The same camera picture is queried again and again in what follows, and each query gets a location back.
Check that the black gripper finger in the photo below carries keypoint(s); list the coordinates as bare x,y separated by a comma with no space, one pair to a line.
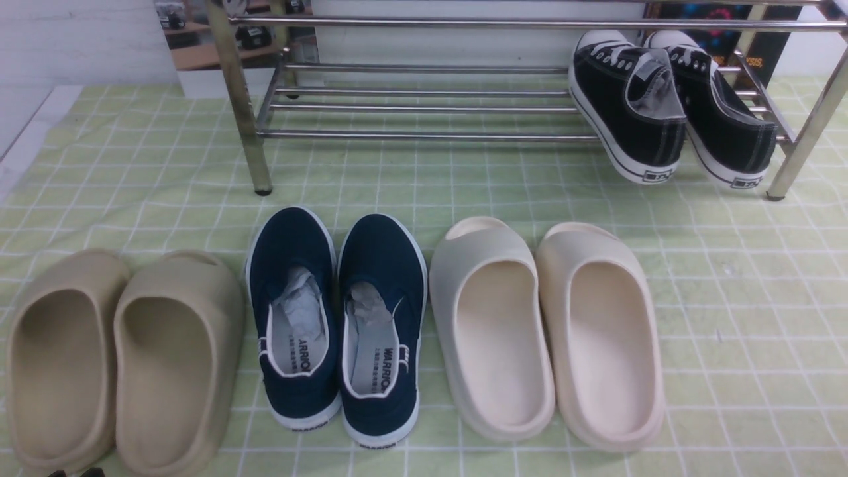
93,472

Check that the black canvas sneaker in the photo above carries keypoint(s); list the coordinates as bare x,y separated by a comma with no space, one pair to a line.
627,93
731,144

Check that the navy left slip-on shoe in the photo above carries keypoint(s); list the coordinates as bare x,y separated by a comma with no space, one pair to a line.
290,278

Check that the navy slip-on shoe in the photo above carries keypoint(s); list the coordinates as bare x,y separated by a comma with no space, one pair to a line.
383,286
290,278

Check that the navy right slip-on shoe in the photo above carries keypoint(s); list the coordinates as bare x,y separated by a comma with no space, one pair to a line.
383,286

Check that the metal shoe rack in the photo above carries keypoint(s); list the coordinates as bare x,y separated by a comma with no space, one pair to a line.
283,92

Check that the tan left slide slipper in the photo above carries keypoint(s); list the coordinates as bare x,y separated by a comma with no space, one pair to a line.
62,365

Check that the tan slide slipper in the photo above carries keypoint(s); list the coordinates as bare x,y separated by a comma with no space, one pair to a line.
62,365
178,334

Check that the tan right slide slipper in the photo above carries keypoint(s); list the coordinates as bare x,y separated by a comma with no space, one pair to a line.
178,334

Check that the cream left slide slipper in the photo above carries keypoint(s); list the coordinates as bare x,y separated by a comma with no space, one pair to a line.
484,292

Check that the cream slide slipper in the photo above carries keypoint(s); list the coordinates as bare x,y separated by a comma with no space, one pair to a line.
603,339
484,292

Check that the cream right slide slipper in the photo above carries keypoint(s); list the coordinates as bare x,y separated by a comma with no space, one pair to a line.
603,339

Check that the green checked floor cloth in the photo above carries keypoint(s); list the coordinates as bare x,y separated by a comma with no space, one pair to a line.
750,294

